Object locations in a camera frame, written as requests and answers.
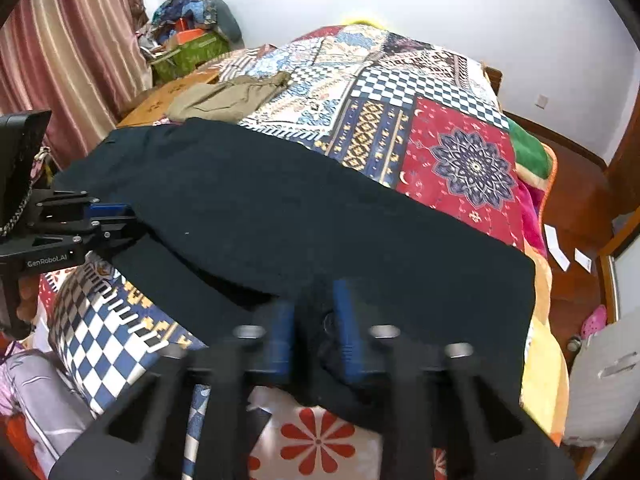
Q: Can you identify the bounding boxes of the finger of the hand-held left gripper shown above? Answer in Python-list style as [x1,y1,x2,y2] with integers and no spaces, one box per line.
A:
[30,216,147,257]
[34,190,135,222]

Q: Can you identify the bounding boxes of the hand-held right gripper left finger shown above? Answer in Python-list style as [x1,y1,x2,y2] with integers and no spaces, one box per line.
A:
[50,301,297,480]

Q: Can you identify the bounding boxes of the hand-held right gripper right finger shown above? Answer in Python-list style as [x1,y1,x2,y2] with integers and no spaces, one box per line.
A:
[331,279,579,480]

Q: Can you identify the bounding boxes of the dark navy pants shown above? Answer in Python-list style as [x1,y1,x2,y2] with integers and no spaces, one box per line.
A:
[52,117,537,426]

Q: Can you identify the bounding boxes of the khaki pants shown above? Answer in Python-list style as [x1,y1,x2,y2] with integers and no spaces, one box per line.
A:
[166,71,292,123]

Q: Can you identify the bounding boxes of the person's left hand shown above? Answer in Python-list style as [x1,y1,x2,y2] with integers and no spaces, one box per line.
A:
[16,277,40,322]

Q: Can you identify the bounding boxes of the white red flower bedsheet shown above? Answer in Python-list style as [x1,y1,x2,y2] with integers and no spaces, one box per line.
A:
[182,385,451,480]

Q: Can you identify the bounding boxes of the brown cardboard box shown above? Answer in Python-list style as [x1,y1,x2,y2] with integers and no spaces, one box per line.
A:
[116,72,223,128]

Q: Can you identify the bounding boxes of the grey floral cloth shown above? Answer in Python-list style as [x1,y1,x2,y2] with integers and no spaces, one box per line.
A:
[0,350,96,480]

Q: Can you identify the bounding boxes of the green cardboard box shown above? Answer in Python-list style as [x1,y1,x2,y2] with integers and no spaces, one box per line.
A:
[150,30,232,86]

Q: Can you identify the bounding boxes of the striped pink curtain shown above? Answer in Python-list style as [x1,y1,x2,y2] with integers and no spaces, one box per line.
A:
[0,0,153,171]

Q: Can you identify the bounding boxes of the yellow blanket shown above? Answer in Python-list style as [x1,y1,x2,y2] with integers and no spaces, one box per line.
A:
[520,247,571,448]

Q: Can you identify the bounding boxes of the pink fleece blanket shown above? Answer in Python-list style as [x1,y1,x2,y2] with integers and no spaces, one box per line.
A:
[515,180,549,261]

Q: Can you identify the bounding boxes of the pile of colourful clothes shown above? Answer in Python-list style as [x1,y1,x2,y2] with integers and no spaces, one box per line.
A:
[149,0,246,47]

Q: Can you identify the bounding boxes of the patchwork printed blanket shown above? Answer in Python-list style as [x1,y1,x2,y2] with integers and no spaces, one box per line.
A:
[37,22,531,417]

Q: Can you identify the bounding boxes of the pink slipper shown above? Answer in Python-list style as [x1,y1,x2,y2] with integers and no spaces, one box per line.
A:
[580,305,608,341]

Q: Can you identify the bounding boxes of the green fleece blanket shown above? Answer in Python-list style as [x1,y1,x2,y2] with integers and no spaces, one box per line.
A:
[507,117,558,196]

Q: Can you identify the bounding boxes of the wooden bed headboard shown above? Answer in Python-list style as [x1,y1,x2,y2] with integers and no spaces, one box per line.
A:
[482,62,504,97]

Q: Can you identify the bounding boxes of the braided black white lanyard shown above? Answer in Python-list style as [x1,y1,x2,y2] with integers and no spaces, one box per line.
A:
[0,180,37,239]

